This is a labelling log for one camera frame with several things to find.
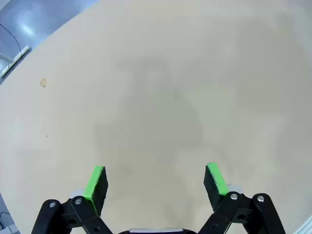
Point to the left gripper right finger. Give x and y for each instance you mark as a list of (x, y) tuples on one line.
[(214, 185)]

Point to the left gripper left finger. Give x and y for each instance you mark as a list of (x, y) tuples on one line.
[(96, 190)]

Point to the white power strip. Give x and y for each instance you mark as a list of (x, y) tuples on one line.
[(17, 59)]

